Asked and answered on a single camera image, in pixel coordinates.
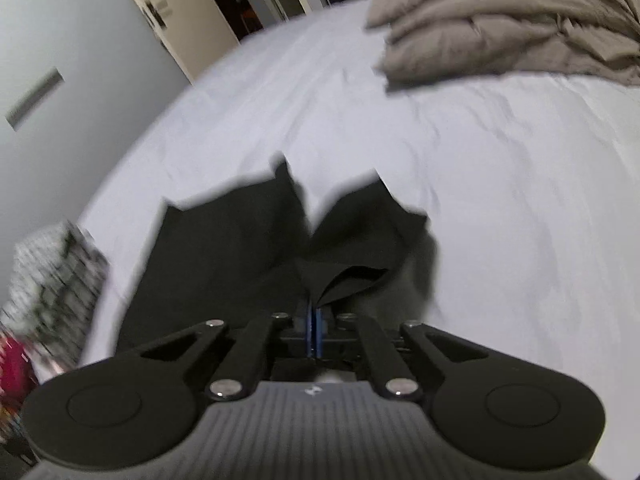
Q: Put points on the grey wall plate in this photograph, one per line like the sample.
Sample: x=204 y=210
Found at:
x=33 y=97

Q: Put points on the red object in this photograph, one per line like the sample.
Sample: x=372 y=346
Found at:
x=18 y=377

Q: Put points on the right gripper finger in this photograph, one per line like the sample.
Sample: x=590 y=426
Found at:
x=323 y=326
x=303 y=327

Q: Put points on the black garment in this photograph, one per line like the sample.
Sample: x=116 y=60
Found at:
x=251 y=252

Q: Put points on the white bed sheet mattress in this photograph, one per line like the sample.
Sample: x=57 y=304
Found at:
x=530 y=181

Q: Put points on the black door handle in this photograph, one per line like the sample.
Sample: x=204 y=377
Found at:
x=157 y=13

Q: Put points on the cream bedroom door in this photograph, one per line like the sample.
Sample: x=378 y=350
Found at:
x=197 y=35

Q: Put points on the grey folded duvet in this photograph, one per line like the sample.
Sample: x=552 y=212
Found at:
x=430 y=41

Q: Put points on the black white checked cloth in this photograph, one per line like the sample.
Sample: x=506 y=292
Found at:
x=56 y=282

